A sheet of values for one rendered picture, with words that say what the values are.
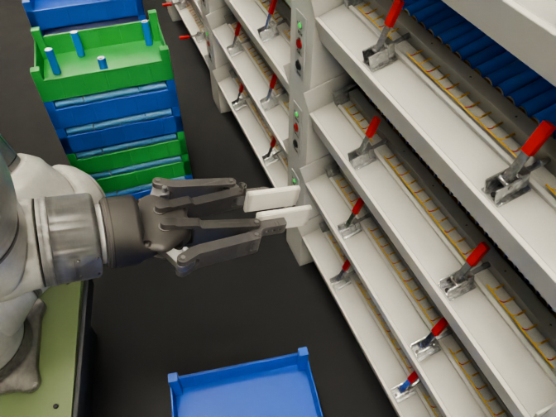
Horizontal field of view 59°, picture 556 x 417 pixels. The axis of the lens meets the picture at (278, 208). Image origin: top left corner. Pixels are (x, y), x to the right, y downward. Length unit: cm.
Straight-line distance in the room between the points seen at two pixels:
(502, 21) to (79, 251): 44
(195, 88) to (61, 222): 145
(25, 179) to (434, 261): 65
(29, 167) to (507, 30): 73
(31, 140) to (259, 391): 115
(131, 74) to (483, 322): 91
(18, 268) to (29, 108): 152
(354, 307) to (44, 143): 118
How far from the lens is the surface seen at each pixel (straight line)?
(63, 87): 123
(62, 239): 50
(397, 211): 77
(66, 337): 104
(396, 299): 90
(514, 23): 49
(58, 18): 153
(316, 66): 89
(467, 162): 59
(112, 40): 140
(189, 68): 202
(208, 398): 115
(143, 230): 53
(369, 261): 94
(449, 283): 71
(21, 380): 102
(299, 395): 115
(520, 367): 68
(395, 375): 104
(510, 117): 61
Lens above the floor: 108
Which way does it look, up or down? 49 degrees down
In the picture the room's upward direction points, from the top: straight up
